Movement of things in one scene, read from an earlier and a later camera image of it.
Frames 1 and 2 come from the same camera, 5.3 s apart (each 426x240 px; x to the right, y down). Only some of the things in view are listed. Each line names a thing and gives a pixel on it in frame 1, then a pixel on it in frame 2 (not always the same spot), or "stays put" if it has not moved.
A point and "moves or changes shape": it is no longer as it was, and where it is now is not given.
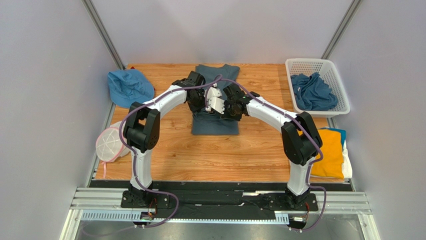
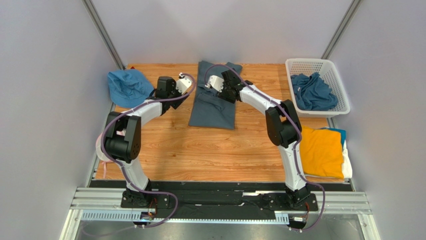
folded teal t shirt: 343,134 stays put
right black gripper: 233,110 → 225,93
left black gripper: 197,109 → 177,102
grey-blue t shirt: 212,123 moves or changes shape
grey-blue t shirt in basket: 312,93 stays put
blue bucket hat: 127,87 stays put
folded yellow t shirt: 331,165 stays put
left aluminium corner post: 103,33 stays put
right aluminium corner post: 342,28 stays put
